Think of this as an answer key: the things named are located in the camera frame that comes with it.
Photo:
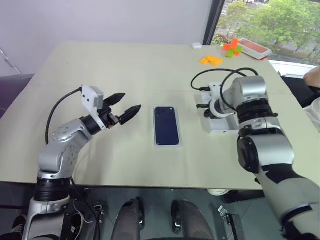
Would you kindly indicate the bystander bare forearm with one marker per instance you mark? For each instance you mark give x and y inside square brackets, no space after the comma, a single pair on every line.
[312,76]

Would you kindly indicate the silver metal rod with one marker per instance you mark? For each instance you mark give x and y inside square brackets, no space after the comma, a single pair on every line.
[8,60]

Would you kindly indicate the red and black shoe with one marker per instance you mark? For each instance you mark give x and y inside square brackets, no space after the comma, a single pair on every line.
[18,225]

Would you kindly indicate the yellow-orange toy block cluster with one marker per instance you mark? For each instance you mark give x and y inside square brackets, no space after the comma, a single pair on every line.
[211,60]

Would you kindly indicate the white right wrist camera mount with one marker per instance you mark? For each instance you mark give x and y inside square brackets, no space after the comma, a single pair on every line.
[214,90]

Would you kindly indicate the white shoe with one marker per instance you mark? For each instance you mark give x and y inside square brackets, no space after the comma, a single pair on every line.
[218,192]

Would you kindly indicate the black window frame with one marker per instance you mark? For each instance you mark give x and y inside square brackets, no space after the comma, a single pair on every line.
[212,20]

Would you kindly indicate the red and white box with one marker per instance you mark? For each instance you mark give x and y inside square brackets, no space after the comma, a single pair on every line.
[255,49]

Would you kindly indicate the dark blue smartphone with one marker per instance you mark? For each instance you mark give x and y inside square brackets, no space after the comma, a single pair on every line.
[167,127]

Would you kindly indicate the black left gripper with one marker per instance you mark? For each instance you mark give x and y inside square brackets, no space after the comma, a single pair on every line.
[107,117]

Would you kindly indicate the orange toy block piece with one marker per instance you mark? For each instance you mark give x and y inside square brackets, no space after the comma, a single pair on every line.
[232,44]

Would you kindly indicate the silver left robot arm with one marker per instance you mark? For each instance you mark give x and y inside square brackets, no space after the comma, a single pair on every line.
[57,150]

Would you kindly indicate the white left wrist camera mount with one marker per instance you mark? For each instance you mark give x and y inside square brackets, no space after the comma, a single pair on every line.
[88,96]

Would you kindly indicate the green toy block piece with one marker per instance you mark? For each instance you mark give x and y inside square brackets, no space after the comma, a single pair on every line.
[231,53]

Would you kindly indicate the small white earbuds case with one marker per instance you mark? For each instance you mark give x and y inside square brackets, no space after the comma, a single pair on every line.
[197,45]

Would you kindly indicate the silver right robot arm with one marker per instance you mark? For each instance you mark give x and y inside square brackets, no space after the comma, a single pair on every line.
[265,147]

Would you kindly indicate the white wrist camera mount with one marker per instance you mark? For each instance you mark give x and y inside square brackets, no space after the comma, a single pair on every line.
[214,90]
[88,96]

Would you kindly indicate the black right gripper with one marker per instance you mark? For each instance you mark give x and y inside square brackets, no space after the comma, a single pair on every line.
[208,114]

